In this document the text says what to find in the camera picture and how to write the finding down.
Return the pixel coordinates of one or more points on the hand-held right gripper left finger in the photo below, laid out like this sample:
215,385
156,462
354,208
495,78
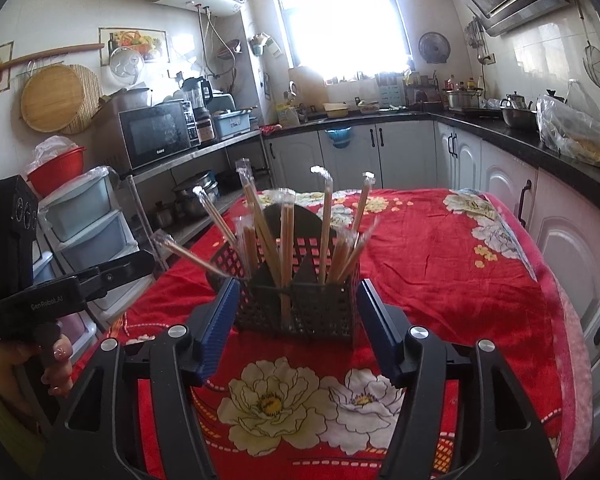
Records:
220,325

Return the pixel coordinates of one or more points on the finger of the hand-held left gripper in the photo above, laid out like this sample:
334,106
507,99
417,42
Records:
120,270

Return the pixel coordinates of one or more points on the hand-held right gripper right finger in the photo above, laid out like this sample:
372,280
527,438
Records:
380,330

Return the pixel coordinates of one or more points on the black plastic utensil basket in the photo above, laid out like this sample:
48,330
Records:
305,315

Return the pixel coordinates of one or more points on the bunch of chopsticks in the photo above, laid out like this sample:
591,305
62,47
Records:
286,240

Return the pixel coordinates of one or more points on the person's left forearm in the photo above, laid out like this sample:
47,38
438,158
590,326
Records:
0,410

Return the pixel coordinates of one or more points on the row of hanging steel utensils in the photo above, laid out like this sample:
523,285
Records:
597,67

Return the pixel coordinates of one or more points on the person's left hand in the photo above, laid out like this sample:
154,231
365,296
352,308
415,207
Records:
60,360

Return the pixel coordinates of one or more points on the white plastic drawer unit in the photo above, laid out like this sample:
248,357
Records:
95,240
77,330

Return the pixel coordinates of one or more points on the red floral blanket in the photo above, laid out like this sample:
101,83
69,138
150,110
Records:
430,285

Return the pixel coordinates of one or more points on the small steel pot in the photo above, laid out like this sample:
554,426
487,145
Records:
164,215

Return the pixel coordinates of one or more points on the red plastic basin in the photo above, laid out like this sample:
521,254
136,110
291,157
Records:
55,175

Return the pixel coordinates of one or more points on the crumpled white plastic bag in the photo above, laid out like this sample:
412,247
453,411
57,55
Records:
55,146

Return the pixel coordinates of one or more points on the stacked steel pots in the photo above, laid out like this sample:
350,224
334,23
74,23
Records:
195,195

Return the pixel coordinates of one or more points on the black microwave oven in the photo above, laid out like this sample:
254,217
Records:
155,132

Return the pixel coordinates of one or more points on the round wooden board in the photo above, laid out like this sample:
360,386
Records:
50,100

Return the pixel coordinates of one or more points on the round woven bamboo tray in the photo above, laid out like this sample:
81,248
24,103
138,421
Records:
92,105

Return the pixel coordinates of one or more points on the steel shelf table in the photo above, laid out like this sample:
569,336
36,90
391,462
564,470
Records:
220,144

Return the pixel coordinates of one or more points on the grey-blue plastic box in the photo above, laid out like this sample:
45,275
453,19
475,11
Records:
232,125

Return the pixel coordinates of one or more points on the blender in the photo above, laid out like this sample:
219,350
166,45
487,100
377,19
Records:
197,97

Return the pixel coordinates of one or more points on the long wooden pole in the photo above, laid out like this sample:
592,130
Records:
55,52

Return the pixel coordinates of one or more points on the blue hanging basin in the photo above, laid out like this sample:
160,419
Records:
338,139

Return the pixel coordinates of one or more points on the steel stock pot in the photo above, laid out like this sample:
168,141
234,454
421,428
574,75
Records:
462,99

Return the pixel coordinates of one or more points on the wooden cutting board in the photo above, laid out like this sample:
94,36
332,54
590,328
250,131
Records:
310,87

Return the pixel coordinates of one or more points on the steel pot with lid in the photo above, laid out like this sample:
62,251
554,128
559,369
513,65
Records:
519,115

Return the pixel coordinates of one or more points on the clear plastic bag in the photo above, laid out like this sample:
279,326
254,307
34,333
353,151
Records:
575,130

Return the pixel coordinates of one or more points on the bunch of hanging spatulas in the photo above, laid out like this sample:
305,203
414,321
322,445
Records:
476,40

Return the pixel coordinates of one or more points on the window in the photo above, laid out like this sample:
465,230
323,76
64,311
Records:
340,20

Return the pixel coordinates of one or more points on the white wall fan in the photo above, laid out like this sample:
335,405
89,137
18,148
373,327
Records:
126,64

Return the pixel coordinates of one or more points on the fruit wall poster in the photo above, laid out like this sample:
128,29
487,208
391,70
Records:
140,40

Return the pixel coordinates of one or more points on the wall-mounted holder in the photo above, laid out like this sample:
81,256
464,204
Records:
264,46

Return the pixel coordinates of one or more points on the small dark wall fan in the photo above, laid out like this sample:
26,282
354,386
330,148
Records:
434,47

